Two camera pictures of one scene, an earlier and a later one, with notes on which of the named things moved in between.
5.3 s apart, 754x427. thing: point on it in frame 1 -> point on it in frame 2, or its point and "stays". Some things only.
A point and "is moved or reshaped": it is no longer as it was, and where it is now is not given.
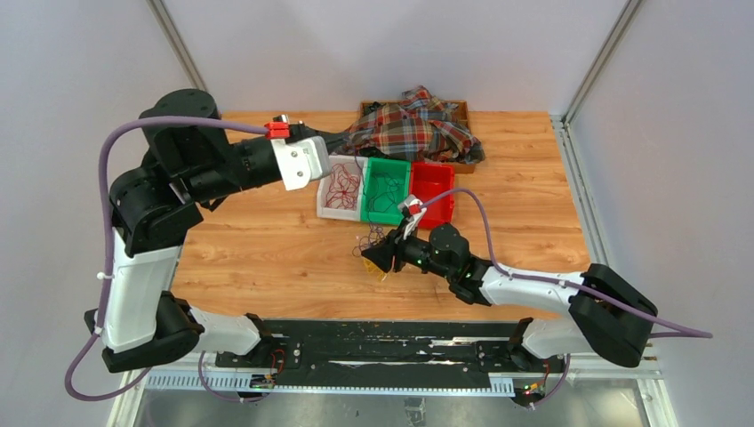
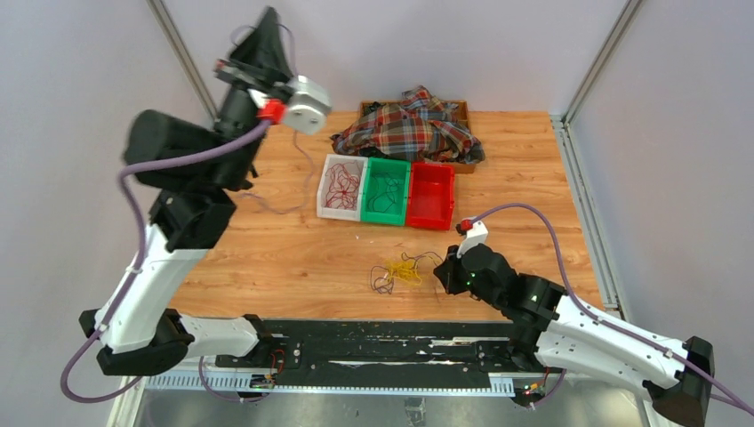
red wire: (342, 192) stays
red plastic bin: (429, 181) stays
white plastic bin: (340, 194) stays
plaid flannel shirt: (419, 126) stays
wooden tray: (460, 167) stays
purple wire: (375, 234) -> (311, 181)
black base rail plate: (348, 352) stays
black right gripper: (382, 254) -> (447, 271)
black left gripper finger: (333, 141) -> (265, 45)
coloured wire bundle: (380, 274) is moved or reshaped
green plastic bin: (387, 181) stays
